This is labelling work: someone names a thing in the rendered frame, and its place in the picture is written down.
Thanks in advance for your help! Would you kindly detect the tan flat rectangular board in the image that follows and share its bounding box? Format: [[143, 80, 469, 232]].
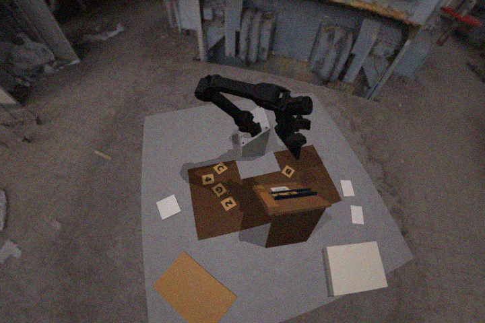
[[152, 251, 237, 323]]

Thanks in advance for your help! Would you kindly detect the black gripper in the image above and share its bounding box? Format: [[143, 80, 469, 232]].
[[274, 115, 306, 159]]

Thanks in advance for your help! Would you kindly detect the brown wooden board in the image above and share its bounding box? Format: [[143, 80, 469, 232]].
[[252, 182, 331, 248]]

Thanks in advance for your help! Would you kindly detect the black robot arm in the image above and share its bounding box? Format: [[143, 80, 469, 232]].
[[194, 74, 313, 137]]

